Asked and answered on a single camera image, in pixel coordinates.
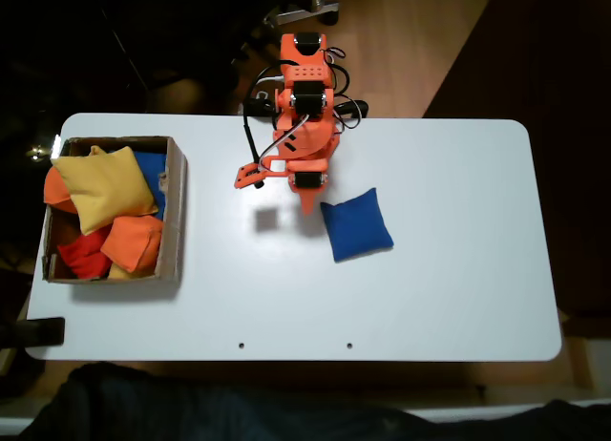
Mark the blue bean bag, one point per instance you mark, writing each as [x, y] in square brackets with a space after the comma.
[150, 171]
[358, 226]

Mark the brown cardboard box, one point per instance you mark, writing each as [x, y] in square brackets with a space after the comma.
[174, 212]

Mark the orange bean bag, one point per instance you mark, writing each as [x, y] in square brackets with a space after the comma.
[56, 193]
[131, 243]

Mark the yellow bean bag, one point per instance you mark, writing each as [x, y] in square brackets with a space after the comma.
[95, 151]
[119, 272]
[102, 188]

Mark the red bean bag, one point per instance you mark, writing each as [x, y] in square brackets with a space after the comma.
[81, 257]

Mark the black table clamp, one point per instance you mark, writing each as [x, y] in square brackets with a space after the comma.
[355, 109]
[260, 108]

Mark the person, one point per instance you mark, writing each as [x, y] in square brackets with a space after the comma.
[238, 412]

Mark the small shiny metal object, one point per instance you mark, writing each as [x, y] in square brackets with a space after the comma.
[35, 152]

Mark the black clamp block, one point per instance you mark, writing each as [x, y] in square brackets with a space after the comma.
[43, 331]

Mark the orange camera mount with camera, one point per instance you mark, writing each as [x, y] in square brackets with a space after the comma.
[246, 176]

